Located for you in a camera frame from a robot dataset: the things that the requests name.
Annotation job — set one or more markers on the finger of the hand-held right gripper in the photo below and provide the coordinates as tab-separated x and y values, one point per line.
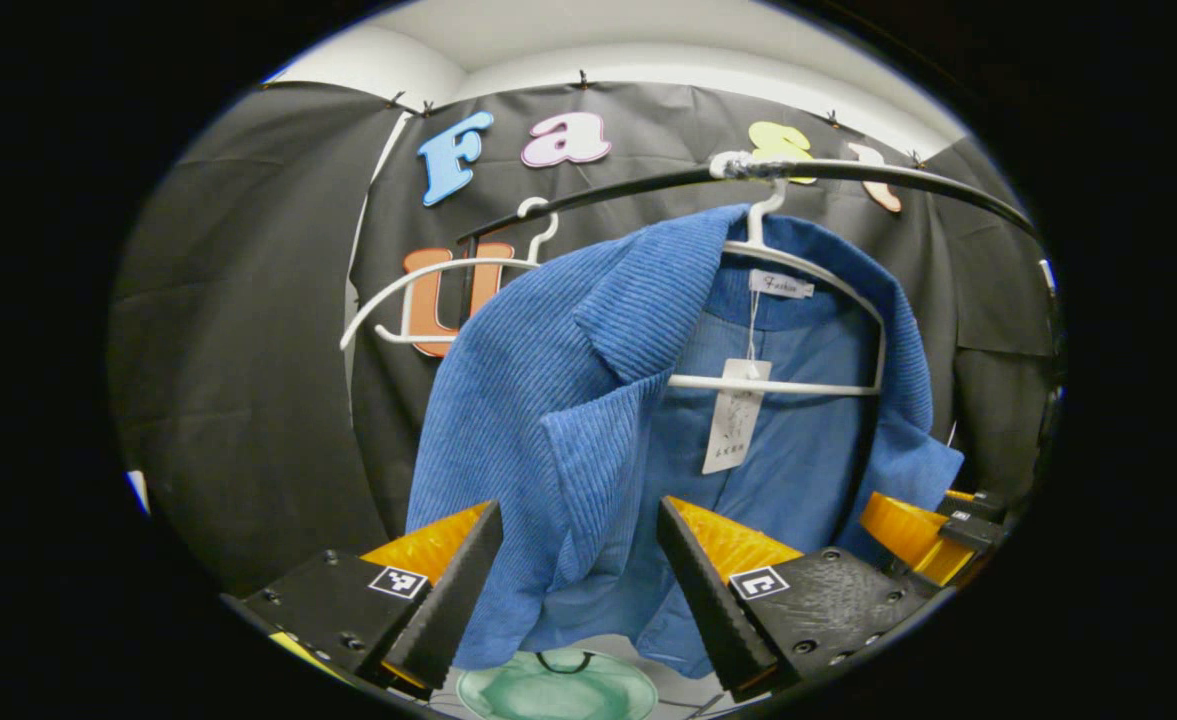
978	503
908	535

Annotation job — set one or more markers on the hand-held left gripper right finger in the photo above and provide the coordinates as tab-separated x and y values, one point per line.
713	600

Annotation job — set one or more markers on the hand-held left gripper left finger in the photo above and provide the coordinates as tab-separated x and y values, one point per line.
448	600

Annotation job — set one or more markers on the white clothes hanger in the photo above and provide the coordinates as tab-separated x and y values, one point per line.
418	338
808	387

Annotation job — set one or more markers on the black clothes rack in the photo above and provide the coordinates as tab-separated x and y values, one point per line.
648	187

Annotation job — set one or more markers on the black backdrop cloth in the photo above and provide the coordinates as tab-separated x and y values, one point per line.
248	350

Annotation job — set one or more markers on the white printed poster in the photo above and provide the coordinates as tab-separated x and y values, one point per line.
138	490

